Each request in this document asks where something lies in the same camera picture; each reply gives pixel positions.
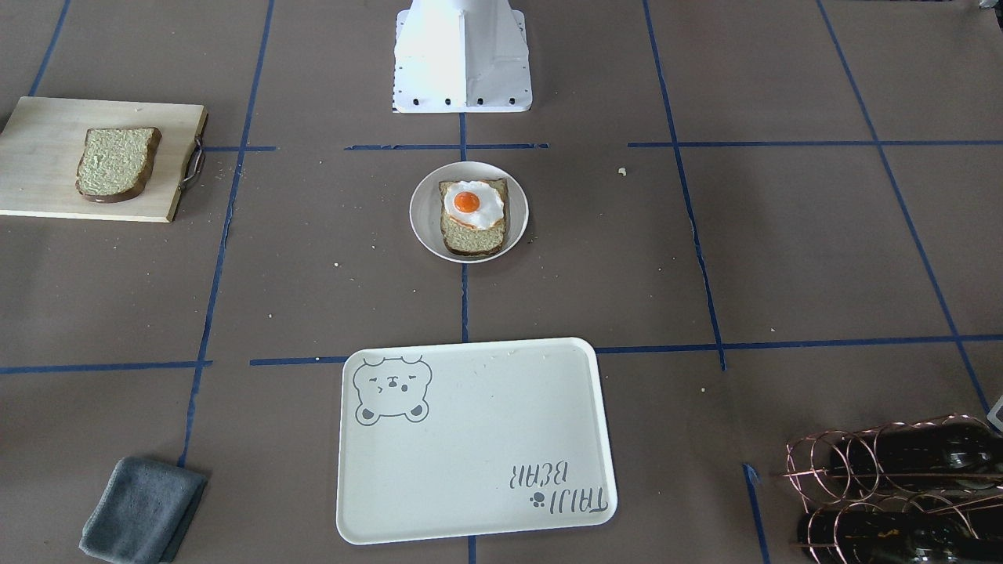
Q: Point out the white round plate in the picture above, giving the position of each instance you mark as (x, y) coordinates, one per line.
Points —
(426, 208)

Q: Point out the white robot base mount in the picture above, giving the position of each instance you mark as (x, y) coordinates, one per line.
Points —
(461, 56)

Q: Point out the dark green wine bottle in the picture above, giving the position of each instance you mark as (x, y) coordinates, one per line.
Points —
(953, 456)

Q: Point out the wooden cutting board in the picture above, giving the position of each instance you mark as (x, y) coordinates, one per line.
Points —
(43, 140)

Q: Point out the copper wire bottle rack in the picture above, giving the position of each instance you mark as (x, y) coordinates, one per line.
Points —
(809, 472)

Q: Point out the bread slice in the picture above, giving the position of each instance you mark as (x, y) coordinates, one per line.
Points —
(465, 242)
(117, 163)

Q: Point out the grey folded cloth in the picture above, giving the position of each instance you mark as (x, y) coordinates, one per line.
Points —
(144, 513)

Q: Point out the cream bear tray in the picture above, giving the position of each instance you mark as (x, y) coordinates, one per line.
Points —
(455, 440)

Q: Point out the fried egg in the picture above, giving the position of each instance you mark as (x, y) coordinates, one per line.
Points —
(474, 205)

